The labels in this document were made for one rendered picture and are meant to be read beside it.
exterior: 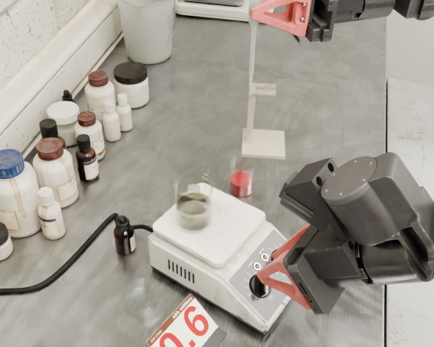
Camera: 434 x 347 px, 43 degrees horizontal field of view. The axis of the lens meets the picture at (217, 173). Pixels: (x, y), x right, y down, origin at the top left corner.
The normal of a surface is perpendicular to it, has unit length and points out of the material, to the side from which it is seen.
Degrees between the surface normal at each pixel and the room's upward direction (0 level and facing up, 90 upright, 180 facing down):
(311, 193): 90
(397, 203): 91
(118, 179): 0
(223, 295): 90
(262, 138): 0
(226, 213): 0
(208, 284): 90
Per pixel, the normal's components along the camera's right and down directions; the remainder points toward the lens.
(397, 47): -0.23, 0.63
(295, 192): -0.57, 0.53
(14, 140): 0.97, 0.17
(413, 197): 0.71, -0.32
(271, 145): 0.03, -0.76
